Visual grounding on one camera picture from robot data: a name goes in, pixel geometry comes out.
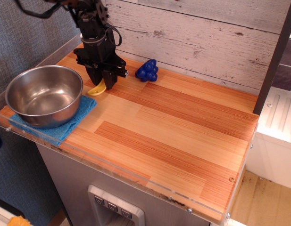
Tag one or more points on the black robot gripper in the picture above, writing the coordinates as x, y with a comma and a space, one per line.
101, 62

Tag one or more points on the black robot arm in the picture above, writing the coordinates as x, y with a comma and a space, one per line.
91, 17

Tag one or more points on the dark right frame post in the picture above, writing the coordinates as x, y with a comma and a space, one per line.
274, 63

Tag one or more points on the white toy sink unit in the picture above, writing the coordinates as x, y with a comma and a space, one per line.
270, 153

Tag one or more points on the grey toy fridge cabinet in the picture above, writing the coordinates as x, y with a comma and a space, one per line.
72, 178

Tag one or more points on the stainless steel bowl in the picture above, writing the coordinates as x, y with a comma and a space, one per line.
46, 96

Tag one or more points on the blue toy grape bunch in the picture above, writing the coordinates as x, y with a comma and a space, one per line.
148, 71

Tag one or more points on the orange object bottom left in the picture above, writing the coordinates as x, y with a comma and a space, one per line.
18, 221

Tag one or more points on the silver dispenser panel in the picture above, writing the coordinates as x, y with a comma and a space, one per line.
110, 210

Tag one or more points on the clear acrylic table guard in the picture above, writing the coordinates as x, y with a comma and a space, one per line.
185, 146

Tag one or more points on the yellow brush white bristles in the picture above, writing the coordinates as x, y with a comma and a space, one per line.
98, 89

